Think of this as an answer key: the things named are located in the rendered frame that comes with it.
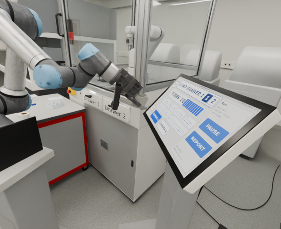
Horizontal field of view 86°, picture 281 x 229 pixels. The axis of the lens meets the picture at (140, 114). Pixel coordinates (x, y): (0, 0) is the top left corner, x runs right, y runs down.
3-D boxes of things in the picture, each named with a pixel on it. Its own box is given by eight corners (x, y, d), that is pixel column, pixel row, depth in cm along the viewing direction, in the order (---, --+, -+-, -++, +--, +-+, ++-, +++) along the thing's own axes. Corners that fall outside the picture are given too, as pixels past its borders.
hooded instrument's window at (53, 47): (30, 81, 163) (20, 33, 145) (-3, 63, 267) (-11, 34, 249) (113, 74, 244) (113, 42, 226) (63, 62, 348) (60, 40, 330)
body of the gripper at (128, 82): (144, 88, 64) (123, 68, 59) (130, 103, 65) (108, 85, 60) (140, 84, 71) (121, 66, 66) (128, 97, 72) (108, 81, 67)
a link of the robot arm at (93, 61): (79, 54, 62) (91, 38, 58) (101, 73, 66) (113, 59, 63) (72, 60, 56) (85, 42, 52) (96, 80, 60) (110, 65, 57)
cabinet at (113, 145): (134, 208, 134) (140, 129, 103) (76, 154, 195) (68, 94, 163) (182, 158, 202) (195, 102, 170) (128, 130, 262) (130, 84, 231)
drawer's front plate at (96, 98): (101, 110, 125) (101, 97, 121) (82, 101, 142) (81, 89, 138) (103, 109, 127) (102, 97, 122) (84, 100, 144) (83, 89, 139)
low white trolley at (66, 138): (31, 205, 131) (6, 127, 101) (12, 168, 167) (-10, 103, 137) (91, 170, 172) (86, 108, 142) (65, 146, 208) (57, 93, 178)
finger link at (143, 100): (155, 104, 69) (141, 91, 65) (146, 113, 70) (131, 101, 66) (153, 102, 71) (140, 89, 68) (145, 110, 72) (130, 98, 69)
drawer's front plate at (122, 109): (128, 122, 107) (128, 108, 103) (103, 110, 124) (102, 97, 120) (129, 121, 108) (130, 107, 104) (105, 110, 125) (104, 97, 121)
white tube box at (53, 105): (52, 110, 133) (52, 106, 132) (46, 107, 136) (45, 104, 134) (64, 106, 144) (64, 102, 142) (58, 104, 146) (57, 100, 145)
